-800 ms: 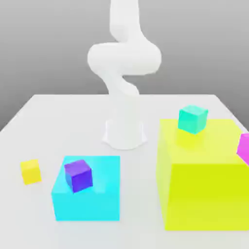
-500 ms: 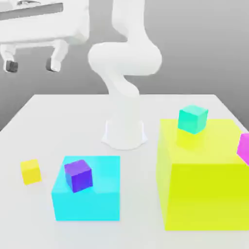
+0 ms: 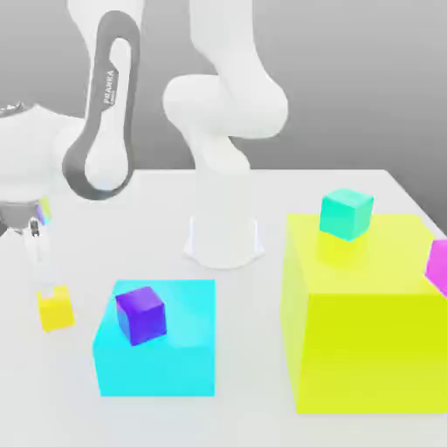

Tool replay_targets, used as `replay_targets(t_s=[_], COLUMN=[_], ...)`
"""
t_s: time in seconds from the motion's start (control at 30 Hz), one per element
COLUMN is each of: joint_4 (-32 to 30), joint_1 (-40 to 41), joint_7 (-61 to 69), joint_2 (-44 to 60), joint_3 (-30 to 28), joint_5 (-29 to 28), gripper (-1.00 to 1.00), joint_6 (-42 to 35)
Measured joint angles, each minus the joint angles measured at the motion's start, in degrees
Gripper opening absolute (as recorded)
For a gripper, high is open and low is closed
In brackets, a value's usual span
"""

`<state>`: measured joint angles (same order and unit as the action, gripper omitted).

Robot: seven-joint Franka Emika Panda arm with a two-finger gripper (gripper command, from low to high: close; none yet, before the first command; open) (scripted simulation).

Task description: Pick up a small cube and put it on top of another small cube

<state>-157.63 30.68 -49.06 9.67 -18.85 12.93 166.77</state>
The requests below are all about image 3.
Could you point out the small yellow cube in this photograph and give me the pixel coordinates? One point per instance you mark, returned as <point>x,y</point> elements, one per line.
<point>57,312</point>

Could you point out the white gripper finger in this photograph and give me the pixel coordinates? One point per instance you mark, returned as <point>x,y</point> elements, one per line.
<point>49,290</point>

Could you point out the small teal cube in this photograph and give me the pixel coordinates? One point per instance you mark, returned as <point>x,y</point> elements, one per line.
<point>344,216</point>

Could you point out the large cyan box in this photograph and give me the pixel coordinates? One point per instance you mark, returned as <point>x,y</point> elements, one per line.
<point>181,349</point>

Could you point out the small magenta cube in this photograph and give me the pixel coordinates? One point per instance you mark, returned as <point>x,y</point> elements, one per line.
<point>439,267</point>

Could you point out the large lime yellow box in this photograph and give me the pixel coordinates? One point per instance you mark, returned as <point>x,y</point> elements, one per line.
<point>366,349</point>

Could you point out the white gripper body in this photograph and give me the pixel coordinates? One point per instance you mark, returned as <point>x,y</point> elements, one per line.
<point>39,256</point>

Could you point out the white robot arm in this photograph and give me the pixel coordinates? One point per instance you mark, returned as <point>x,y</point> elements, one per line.
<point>223,115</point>

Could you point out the small purple cube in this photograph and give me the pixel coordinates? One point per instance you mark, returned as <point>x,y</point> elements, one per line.
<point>143,317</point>

